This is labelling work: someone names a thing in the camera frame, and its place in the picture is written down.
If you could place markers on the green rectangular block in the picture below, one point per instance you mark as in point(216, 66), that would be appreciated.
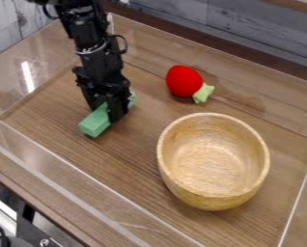
point(96, 122)

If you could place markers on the clear acrylic enclosure wall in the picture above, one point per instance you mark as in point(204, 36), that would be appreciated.
point(97, 186)

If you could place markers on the black device with logo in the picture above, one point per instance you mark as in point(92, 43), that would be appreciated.
point(36, 230)

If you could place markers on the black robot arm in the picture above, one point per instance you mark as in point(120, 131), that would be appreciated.
point(84, 21)

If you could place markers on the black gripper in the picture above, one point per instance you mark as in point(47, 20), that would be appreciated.
point(99, 77)

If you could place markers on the brown wooden bowl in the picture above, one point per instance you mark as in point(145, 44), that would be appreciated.
point(213, 160)

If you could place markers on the red toy strawberry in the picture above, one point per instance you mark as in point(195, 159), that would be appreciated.
point(185, 83)

